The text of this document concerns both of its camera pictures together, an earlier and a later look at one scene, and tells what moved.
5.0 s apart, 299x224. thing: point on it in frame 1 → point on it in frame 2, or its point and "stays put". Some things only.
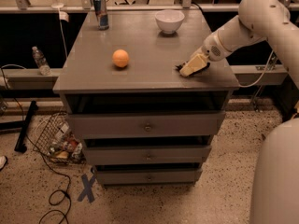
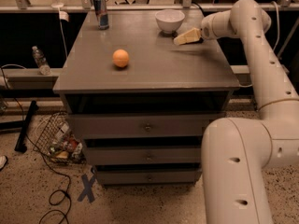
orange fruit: x=121 y=58 stays put
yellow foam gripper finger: x=195 y=64 → x=191 y=35
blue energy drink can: x=101 y=10 stays put
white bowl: x=169 y=21 stays put
